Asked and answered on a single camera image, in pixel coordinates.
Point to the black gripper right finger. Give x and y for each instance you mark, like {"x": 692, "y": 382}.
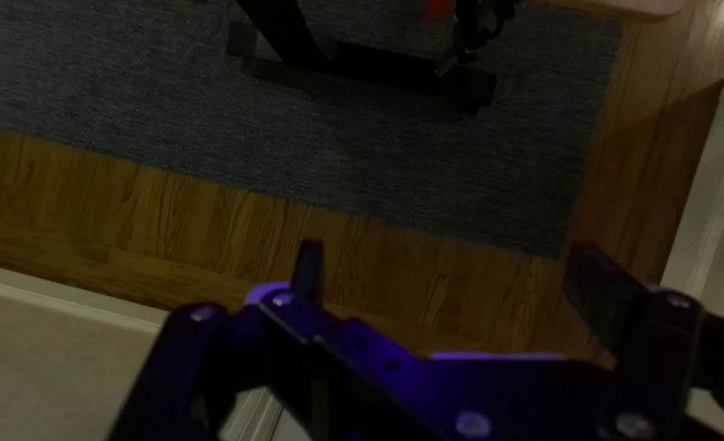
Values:
{"x": 664, "y": 340}

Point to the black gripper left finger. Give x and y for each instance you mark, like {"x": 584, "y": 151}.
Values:
{"x": 322, "y": 367}

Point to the white panel door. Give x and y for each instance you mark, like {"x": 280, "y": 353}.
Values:
{"x": 67, "y": 358}

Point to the grey floor rug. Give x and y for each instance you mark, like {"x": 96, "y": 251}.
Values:
{"x": 167, "y": 84}

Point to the black robot stand base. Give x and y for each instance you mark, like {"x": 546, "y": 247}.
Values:
{"x": 285, "y": 30}

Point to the white door frame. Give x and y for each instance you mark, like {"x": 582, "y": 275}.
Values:
{"x": 696, "y": 262}

